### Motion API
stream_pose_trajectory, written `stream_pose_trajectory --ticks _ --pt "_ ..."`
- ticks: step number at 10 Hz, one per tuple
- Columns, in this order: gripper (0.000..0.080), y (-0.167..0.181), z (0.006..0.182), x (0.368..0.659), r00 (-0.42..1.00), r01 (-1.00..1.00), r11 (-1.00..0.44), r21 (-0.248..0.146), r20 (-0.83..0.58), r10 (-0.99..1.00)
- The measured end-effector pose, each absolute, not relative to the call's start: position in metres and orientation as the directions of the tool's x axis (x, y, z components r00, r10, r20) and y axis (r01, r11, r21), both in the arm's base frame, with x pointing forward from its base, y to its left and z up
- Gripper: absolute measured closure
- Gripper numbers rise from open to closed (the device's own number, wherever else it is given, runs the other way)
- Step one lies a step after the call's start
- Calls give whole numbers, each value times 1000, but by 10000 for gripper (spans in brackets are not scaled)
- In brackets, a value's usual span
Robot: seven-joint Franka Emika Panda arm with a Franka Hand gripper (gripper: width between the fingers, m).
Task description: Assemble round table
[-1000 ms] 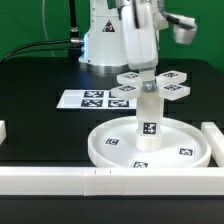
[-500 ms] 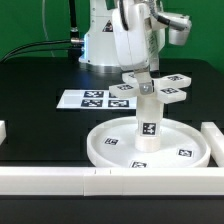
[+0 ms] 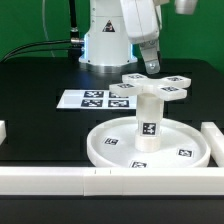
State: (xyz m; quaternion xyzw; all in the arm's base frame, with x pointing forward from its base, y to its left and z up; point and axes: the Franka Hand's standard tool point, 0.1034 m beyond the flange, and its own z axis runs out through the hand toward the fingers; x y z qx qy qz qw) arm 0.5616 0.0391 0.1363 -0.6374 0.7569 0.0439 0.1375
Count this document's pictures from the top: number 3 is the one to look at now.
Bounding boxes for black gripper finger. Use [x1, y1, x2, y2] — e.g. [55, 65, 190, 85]
[139, 40, 160, 74]

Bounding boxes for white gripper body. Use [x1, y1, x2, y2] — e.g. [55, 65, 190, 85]
[120, 0, 159, 44]

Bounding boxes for white cross-shaped table base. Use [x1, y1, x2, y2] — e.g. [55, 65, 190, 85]
[109, 73, 191, 101]

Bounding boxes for white round table top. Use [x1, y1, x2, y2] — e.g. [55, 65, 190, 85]
[87, 116, 211, 168]

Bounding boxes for white marker sheet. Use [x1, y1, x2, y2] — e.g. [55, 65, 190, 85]
[57, 90, 137, 110]

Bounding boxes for black cables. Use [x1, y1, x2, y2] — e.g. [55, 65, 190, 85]
[0, 0, 84, 64]

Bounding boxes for white right fence rail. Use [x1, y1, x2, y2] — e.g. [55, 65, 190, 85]
[201, 122, 224, 168]

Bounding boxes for white fence rail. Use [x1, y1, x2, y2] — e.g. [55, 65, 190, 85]
[0, 167, 224, 196]
[0, 120, 6, 145]
[201, 122, 224, 168]

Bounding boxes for white left fence rail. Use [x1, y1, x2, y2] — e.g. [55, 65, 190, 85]
[0, 120, 6, 145]

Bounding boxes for white front fence rail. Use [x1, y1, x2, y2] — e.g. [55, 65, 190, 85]
[0, 167, 224, 196]

